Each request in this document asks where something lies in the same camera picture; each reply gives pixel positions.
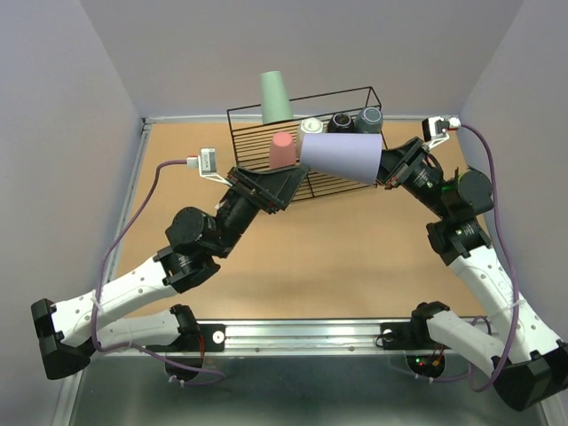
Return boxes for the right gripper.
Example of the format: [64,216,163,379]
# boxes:
[351,136,454,219]

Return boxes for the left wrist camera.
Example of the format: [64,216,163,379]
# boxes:
[185,147,230,185]

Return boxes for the aluminium front rail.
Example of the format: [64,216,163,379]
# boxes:
[132,315,489,356]

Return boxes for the black wire dish rack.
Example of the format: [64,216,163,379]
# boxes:
[226,87,391,203]

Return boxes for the red cup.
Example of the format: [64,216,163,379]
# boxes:
[269,131,296,169]

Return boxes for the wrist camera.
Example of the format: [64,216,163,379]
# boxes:
[422,115,462,151]
[185,147,230,185]

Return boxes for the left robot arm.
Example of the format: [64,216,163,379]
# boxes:
[31,166,308,380]

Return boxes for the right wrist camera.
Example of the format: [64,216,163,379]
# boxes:
[422,115,462,151]

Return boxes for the purple cup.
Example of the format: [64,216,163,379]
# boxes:
[299,133,383,185]

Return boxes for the green cup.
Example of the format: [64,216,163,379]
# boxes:
[260,71,294,124]

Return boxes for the black mug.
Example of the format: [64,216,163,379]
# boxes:
[327,113,355,133]

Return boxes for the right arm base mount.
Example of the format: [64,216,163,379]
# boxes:
[375,319,459,351]

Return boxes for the blue-grey mug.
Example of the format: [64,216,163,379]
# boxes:
[354,106,383,134]

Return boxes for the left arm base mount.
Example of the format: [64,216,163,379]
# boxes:
[147,323,226,352]

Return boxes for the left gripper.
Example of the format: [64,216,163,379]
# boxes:
[211,164,311,259]

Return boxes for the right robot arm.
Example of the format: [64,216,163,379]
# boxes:
[375,138,567,411]

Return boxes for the white mug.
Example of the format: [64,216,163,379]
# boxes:
[296,117,325,145]

